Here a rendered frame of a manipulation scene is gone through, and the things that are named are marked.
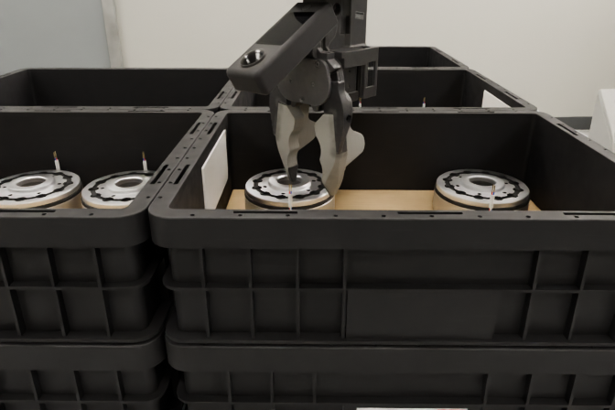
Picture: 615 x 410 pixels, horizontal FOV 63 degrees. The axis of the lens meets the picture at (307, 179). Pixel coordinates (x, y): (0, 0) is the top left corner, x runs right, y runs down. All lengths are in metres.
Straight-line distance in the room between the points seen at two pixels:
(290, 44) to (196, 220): 0.19
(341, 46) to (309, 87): 0.06
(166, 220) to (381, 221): 0.15
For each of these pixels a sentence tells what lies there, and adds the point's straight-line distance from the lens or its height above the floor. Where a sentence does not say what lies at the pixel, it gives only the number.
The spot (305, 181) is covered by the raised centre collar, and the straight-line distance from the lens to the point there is 0.57.
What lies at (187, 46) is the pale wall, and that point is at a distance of 3.66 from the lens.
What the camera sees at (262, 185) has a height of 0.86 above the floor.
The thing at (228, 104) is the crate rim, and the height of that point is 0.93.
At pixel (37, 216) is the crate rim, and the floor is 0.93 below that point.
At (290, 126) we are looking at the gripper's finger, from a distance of 0.54.
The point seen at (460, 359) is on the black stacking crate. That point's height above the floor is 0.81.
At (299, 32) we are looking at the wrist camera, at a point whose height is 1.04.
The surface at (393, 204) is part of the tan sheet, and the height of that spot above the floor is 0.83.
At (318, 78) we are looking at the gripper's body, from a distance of 0.50.
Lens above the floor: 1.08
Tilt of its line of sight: 22 degrees down
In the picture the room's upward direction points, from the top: straight up
